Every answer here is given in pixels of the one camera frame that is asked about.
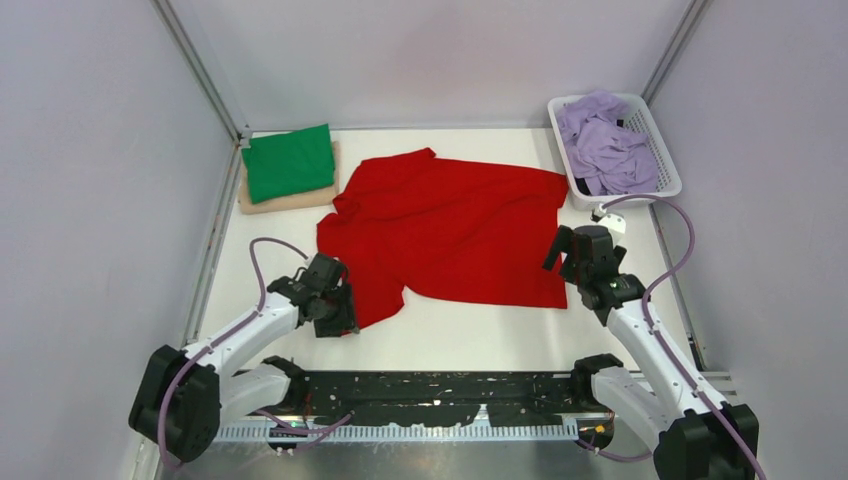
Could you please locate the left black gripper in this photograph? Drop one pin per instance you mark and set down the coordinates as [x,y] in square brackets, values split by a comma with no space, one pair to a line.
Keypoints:
[345,320]

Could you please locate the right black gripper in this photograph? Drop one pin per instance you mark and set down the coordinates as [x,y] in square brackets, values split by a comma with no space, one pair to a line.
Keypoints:
[563,243]

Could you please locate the red t shirt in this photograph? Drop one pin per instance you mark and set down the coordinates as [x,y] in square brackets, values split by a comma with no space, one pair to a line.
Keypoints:
[446,229]

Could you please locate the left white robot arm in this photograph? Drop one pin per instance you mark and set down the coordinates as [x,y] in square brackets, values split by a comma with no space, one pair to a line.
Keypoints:
[186,395]

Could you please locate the black garment in basket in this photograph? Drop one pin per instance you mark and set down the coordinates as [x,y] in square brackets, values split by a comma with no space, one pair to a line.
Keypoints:
[583,187]

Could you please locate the lilac t shirt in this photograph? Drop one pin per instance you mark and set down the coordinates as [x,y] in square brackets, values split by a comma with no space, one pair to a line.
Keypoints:
[613,159]

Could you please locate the folded beige t shirt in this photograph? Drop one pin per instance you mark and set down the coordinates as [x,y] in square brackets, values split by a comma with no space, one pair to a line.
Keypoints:
[313,198]

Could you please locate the white plastic basket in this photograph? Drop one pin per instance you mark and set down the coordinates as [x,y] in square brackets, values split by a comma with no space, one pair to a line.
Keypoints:
[638,119]

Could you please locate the folded green t shirt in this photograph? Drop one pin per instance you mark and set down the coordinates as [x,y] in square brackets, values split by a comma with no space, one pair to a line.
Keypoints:
[291,163]

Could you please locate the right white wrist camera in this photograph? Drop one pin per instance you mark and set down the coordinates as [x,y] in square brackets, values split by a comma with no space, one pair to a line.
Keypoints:
[614,222]

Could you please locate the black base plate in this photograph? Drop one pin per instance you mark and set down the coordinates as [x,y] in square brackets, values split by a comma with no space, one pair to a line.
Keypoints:
[439,399]

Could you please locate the white slotted cable duct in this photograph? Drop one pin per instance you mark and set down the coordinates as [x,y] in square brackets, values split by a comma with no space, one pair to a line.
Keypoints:
[255,431]

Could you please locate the left aluminium frame post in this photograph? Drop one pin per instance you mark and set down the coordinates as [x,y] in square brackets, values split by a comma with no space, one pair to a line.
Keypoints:
[183,23]

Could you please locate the aluminium frame post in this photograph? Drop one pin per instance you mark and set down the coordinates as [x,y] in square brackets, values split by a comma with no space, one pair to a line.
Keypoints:
[183,23]
[687,26]

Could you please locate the right aluminium frame post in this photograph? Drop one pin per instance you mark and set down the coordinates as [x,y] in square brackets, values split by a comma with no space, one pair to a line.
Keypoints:
[687,26]

